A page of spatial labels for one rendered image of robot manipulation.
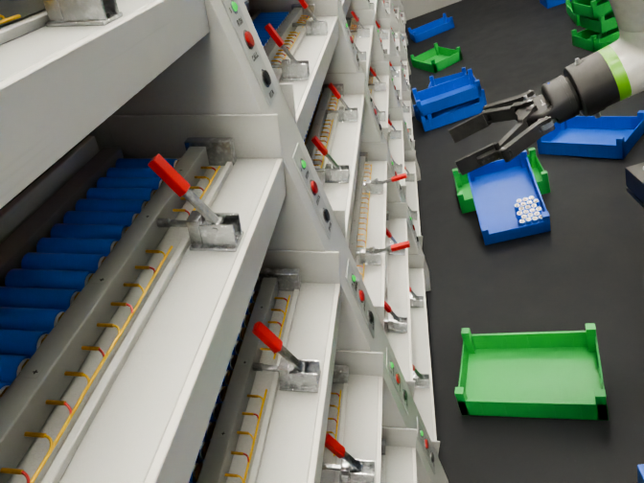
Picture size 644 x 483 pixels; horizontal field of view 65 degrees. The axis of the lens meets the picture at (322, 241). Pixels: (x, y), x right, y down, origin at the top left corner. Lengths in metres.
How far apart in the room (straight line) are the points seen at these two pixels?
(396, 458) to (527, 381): 0.50
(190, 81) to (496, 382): 1.01
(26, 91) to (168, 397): 0.18
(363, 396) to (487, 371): 0.63
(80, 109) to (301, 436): 0.34
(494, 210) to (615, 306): 0.53
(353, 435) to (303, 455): 0.23
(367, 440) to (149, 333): 0.41
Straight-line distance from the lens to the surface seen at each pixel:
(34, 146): 0.29
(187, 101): 0.56
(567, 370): 1.32
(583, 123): 2.24
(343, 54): 1.24
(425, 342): 1.31
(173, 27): 0.45
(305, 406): 0.52
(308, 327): 0.59
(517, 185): 1.84
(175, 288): 0.40
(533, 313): 1.46
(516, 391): 1.30
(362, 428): 0.72
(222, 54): 0.54
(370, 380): 0.77
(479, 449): 1.23
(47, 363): 0.34
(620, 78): 0.96
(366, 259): 0.96
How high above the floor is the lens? 1.04
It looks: 31 degrees down
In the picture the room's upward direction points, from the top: 25 degrees counter-clockwise
